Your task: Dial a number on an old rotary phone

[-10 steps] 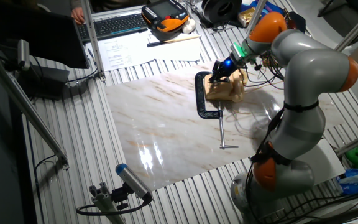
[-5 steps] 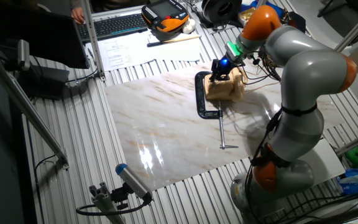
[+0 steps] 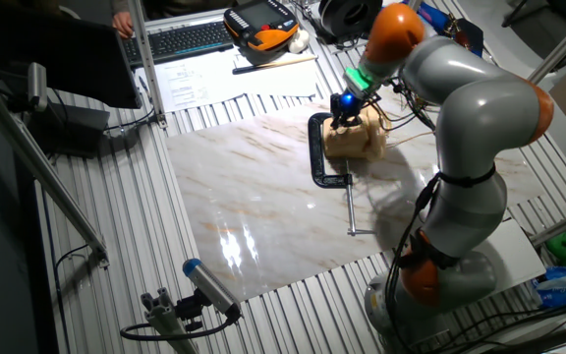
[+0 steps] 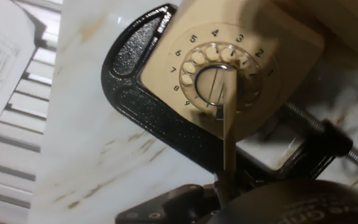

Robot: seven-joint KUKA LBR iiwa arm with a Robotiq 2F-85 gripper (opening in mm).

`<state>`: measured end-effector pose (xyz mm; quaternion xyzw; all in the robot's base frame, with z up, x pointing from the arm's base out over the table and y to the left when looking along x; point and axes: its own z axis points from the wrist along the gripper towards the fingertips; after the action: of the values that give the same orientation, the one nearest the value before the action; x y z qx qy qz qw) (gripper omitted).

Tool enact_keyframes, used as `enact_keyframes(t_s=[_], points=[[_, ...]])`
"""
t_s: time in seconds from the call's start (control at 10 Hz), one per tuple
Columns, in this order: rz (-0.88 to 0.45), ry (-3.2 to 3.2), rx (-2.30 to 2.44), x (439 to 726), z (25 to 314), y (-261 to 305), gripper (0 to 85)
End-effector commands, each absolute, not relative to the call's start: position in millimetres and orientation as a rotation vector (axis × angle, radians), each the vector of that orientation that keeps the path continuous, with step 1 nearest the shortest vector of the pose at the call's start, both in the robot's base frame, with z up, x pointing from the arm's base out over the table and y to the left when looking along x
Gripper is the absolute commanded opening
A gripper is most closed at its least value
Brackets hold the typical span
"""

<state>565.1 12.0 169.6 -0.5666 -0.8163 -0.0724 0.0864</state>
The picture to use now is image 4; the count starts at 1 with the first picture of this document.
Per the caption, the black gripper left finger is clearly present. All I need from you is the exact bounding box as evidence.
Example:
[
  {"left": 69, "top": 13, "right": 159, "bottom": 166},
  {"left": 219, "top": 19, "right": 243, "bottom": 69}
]
[{"left": 115, "top": 179, "right": 227, "bottom": 224}]

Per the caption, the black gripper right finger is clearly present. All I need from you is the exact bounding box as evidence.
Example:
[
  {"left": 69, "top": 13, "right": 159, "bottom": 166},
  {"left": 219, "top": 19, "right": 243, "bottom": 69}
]
[{"left": 236, "top": 177, "right": 260, "bottom": 198}]

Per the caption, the small wooden stick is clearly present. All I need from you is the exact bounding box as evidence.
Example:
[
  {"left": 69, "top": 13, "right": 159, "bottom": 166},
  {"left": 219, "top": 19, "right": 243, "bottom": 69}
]
[{"left": 222, "top": 68, "right": 239, "bottom": 205}]

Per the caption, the beige rotary phone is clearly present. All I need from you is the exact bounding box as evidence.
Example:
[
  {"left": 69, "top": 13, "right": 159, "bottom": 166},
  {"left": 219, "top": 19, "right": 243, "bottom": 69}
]
[{"left": 137, "top": 0, "right": 358, "bottom": 142}]

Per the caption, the black C-clamp with steel screw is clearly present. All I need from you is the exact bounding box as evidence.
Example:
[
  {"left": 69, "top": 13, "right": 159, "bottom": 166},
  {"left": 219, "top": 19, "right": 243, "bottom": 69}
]
[{"left": 100, "top": 2, "right": 358, "bottom": 187}]

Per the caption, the marble pattern sheet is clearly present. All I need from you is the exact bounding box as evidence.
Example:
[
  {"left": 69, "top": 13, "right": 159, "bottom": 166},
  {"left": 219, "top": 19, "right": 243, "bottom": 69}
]
[{"left": 26, "top": 0, "right": 358, "bottom": 224}]

